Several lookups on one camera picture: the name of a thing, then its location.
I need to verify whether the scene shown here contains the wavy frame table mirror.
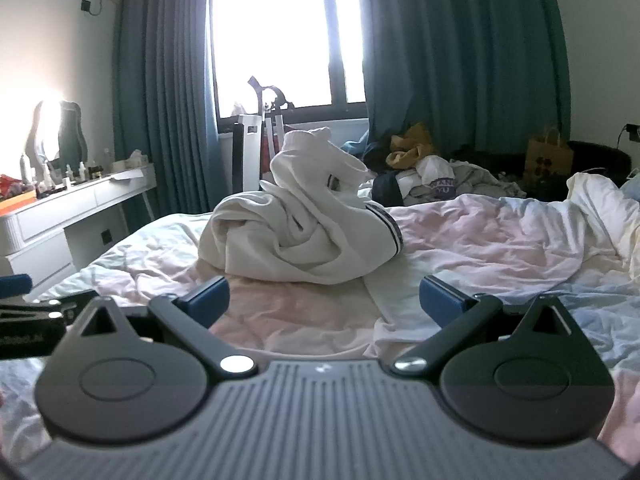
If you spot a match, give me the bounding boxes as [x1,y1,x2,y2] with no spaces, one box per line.
[26,100,89,172]

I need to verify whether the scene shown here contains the window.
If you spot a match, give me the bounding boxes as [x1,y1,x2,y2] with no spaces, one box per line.
[207,0,370,122]

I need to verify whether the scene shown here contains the brown paper bag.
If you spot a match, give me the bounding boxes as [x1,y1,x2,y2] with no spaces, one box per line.
[524,127,574,187]

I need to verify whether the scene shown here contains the white dressing table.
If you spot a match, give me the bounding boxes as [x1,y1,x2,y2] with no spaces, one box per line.
[0,164,158,303]

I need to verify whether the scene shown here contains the white quilt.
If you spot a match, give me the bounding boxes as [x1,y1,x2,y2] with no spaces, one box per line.
[567,172,640,271]

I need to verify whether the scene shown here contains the white hooded sweatshirt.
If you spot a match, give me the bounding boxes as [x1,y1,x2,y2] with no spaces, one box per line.
[197,127,431,356]

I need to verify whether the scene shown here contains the group of cosmetic bottles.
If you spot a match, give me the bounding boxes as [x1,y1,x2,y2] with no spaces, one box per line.
[17,148,113,197]

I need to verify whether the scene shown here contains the teal curtain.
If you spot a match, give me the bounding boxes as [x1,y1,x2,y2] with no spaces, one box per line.
[112,0,222,231]
[357,0,572,161]

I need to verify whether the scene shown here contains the black sofa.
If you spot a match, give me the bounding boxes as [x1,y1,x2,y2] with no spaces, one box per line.
[450,140,634,202]

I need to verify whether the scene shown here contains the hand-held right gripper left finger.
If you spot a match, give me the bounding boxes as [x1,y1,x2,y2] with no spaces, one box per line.
[65,276,259,380]

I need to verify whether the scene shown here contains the grey garment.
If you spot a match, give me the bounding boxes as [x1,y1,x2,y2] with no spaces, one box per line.
[449,159,527,200]

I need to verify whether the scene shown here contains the pink white bed blanket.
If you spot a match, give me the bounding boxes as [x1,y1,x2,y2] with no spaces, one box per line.
[0,192,640,466]

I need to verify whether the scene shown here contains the orange box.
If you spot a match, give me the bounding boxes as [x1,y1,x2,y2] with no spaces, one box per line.
[0,175,40,213]

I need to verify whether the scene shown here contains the yellow cloth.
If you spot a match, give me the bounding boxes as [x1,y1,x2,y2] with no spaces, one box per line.
[389,122,442,170]

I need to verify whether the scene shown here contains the white shirt with purple print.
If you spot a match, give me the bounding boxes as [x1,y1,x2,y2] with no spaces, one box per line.
[406,154,457,200]

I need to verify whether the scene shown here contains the white tower appliance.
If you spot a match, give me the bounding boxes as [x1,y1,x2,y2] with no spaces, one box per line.
[231,114,264,194]

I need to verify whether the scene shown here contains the blue cloth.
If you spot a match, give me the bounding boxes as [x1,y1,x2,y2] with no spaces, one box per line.
[341,129,372,157]

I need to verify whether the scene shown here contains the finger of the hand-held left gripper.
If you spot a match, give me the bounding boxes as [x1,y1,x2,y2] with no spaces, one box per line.
[0,274,98,322]

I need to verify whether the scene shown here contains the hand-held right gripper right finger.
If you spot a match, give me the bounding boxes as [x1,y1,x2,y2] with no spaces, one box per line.
[390,275,583,378]

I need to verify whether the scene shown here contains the dark navy garment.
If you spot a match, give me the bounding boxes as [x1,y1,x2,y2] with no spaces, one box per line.
[371,172,405,207]

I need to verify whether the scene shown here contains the tissue box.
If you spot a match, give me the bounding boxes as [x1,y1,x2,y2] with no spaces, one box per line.
[112,149,152,175]

